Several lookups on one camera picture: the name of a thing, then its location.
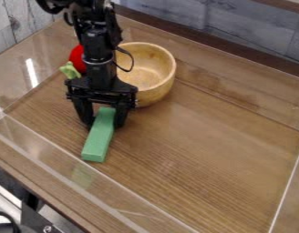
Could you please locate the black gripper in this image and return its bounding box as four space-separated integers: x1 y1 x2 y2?
64 76 139 129

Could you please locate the green rectangular block stick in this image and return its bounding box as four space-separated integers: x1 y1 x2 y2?
82 106 116 163

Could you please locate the light wooden bowl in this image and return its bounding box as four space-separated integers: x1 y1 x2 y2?
116 42 177 107

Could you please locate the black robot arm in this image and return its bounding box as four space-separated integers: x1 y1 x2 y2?
35 0 139 128

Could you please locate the red plush strawberry toy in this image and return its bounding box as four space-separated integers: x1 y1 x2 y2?
60 45 87 79

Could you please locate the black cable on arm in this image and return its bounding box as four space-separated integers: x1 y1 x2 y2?
114 46 136 73

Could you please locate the black table clamp mount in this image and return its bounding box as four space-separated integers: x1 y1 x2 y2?
20 202 64 233

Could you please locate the black cable loop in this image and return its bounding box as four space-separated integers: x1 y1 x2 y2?
0 210 21 233

